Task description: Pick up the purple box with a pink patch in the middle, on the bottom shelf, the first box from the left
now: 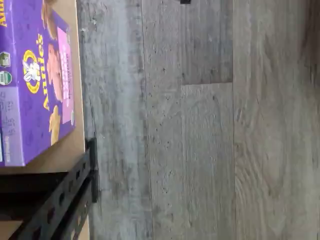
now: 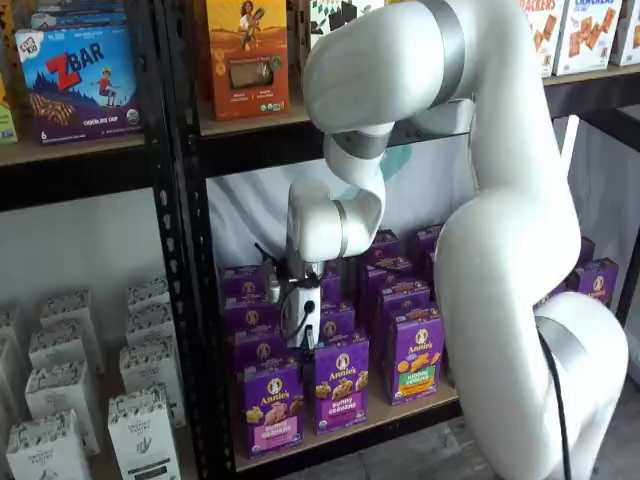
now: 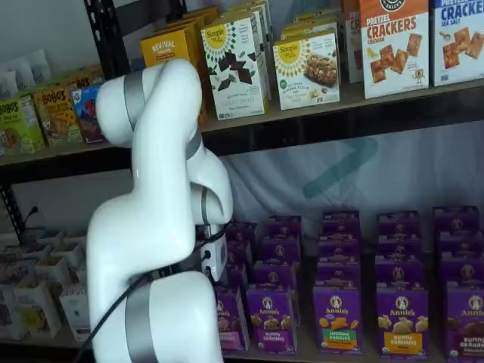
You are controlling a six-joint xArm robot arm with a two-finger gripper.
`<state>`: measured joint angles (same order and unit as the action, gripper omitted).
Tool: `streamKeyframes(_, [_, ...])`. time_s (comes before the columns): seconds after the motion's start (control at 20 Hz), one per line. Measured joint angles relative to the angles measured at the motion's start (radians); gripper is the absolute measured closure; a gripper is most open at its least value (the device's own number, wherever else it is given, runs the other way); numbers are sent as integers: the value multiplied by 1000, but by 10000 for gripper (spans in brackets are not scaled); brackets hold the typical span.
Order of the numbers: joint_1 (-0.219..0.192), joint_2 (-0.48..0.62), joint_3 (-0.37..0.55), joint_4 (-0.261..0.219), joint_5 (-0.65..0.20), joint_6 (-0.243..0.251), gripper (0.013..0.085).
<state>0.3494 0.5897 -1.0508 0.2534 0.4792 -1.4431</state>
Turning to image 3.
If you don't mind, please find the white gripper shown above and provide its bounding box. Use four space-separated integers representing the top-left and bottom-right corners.
200 233 228 283

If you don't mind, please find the purple Annie's box pink patch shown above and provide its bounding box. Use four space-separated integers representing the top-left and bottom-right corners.
225 241 253 265
216 286 251 352
226 222 259 245
225 262 250 292

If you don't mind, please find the purple Annie's box violet patch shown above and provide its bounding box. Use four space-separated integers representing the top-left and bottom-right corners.
252 260 300 289
266 216 303 239
260 236 302 264
246 285 299 355

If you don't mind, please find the purple Annie's box green patch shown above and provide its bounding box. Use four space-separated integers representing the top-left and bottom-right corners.
322 210 361 239
316 260 362 287
318 236 361 264
312 283 365 355

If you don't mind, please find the white carton box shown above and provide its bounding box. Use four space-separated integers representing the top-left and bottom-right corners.
59 283 92 342
13 278 62 338
0 285 29 341
34 256 73 289

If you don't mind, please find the Simple Mills sweet thins box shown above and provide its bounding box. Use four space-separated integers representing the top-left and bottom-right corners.
221 3 270 103
200 11 266 122
234 0 273 100

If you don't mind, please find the purple Annie's box yellow patch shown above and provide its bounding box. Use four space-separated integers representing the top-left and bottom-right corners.
377 211 421 237
376 283 430 358
377 234 423 262
374 259 427 287

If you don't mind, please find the blue Z Bar box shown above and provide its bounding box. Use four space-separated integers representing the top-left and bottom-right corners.
71 85 106 145

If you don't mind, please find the Simple Mills cookie box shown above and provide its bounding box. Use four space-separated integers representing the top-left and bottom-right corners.
272 32 341 111

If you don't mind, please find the orange Bobo's box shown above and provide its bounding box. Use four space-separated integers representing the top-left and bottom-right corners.
60 66 105 92
32 86 83 148

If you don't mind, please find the orange Revival box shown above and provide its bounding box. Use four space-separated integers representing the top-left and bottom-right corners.
140 26 208 128
166 6 222 42

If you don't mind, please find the green Bobo's box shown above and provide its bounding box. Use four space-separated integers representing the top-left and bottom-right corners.
0 92 45 157

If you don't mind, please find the purple Annie's box brown patch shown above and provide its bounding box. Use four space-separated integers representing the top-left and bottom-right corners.
440 256 484 284
438 231 484 260
433 206 480 234
445 281 484 360

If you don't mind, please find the Simple Mills yellow bar box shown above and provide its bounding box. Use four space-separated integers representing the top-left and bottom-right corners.
279 20 340 43
287 12 337 28

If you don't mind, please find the orange pretzel crackers cheddar box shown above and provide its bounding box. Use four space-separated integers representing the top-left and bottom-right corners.
342 0 365 85
358 0 431 100

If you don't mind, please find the blue pretzel crackers box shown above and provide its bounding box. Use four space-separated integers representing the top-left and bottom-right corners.
430 0 484 88

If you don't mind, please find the white backdrop sheet teal logo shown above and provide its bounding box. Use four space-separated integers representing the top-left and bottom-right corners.
221 128 484 258

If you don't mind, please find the white pouch bag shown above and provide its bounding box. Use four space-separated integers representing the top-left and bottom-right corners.
0 70 19 100
7 59 34 92
28 48 51 86

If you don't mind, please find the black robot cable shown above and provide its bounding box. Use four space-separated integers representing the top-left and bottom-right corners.
73 222 235 363

